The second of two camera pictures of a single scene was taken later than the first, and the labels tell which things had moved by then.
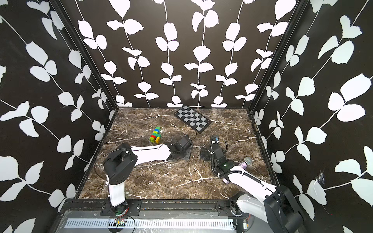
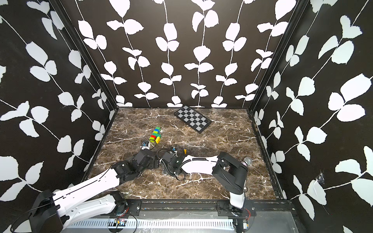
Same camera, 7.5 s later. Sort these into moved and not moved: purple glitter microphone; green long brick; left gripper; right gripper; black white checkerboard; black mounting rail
Moved: left gripper; right gripper
Not moved: green long brick; black white checkerboard; black mounting rail; purple glitter microphone
